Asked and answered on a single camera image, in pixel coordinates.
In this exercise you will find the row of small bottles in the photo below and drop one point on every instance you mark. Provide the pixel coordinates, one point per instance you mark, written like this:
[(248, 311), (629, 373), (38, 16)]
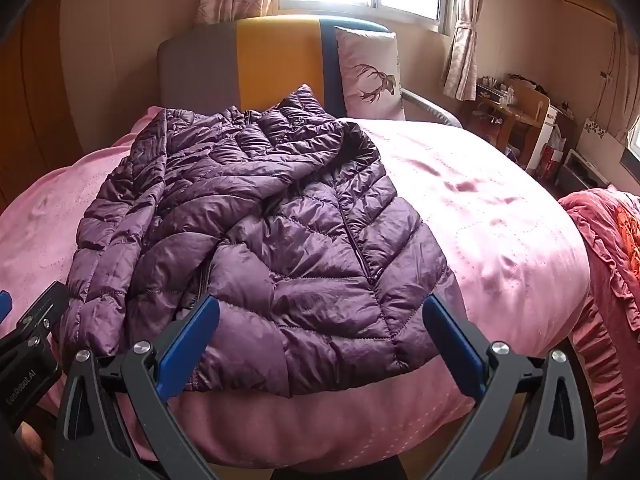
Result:
[(495, 92)]

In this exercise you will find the red bag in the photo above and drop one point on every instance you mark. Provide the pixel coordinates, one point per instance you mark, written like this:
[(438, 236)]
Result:
[(550, 162)]

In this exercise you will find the purple puffer jacket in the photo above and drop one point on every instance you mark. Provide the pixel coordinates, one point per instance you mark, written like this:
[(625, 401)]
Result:
[(280, 240)]

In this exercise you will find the pink bed quilt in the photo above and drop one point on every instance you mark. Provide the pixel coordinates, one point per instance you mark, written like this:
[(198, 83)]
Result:
[(500, 240)]

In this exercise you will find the wooden wardrobe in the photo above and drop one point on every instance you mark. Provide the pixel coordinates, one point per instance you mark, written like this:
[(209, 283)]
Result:
[(35, 85)]

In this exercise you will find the grey bed rail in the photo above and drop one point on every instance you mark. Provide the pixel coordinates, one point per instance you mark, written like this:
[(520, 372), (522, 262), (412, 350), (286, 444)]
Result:
[(435, 107)]

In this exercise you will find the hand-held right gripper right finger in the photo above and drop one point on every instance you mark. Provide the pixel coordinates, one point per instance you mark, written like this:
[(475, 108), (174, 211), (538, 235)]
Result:
[(452, 347)]

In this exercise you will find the red ruffled blanket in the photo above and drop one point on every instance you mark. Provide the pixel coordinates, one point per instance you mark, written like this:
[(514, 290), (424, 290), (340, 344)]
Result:
[(610, 270)]

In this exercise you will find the grey yellow blue headboard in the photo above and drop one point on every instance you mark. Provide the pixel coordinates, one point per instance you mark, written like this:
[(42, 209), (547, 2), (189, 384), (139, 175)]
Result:
[(275, 65)]

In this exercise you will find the small side window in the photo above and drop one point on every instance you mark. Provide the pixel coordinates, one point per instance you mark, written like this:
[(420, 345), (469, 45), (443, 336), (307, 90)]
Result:
[(634, 140)]

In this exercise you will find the white deer print pillow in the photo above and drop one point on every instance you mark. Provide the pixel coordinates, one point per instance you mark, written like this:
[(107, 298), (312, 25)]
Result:
[(367, 60)]

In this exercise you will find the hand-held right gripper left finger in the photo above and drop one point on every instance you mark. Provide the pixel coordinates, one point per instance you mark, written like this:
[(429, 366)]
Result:
[(192, 340)]

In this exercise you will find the white floral box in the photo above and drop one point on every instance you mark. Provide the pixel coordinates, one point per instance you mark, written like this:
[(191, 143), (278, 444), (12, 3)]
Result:
[(597, 135)]

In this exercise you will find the wooden desk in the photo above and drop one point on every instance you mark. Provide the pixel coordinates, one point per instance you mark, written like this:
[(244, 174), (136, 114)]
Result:
[(520, 120)]

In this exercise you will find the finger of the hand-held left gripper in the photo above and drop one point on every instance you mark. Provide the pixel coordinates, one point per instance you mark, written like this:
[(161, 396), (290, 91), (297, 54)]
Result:
[(4, 307), (42, 310)]

